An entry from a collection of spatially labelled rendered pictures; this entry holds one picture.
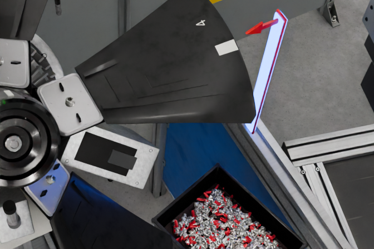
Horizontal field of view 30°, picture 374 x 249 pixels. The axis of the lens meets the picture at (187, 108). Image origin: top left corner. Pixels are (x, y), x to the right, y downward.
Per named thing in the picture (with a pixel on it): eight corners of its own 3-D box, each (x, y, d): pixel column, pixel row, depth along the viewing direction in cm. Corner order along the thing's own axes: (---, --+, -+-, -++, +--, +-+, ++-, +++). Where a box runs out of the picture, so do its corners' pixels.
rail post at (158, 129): (148, 188, 221) (158, 29, 155) (160, 183, 222) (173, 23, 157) (154, 198, 219) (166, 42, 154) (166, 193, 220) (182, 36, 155)
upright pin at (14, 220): (5, 220, 109) (-1, 202, 104) (18, 214, 110) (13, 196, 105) (10, 231, 108) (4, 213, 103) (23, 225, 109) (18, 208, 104)
